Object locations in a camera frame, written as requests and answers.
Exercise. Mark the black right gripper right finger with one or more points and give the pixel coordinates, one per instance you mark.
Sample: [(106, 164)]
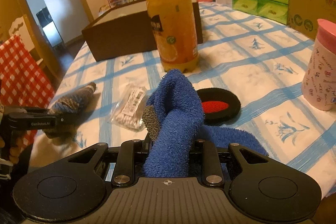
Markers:
[(211, 171)]

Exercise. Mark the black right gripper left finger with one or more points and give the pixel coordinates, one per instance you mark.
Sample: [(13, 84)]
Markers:
[(131, 154)]

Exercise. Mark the blue terry towel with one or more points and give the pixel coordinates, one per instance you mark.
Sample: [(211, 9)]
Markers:
[(180, 113)]

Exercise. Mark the grey fuzzy sock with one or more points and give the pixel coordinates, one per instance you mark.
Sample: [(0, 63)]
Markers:
[(151, 122)]

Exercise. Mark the cotton swabs plastic bag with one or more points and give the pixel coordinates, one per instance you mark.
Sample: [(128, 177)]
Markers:
[(129, 109)]

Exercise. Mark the striped brown blue knit sock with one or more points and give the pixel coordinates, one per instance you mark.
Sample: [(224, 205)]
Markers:
[(68, 111)]

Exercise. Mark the person left hand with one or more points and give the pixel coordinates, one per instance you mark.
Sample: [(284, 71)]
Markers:
[(11, 144)]

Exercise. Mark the red white checked cloth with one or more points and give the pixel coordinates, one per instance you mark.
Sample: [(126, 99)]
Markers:
[(23, 83)]

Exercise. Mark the black red round pad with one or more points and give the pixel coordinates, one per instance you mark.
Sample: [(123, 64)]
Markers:
[(219, 105)]

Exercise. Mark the black water dispenser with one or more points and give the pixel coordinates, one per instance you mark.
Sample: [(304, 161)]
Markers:
[(49, 28)]

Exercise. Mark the blue white checked tablecloth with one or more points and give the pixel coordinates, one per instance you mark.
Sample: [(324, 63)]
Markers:
[(259, 60)]

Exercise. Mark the dark brown storage box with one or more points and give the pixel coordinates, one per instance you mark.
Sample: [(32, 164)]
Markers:
[(126, 30)]

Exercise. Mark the pink floral cup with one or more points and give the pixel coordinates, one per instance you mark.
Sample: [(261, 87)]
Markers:
[(318, 85)]

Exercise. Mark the orange juice bottle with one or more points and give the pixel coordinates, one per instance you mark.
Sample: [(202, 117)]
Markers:
[(174, 30)]

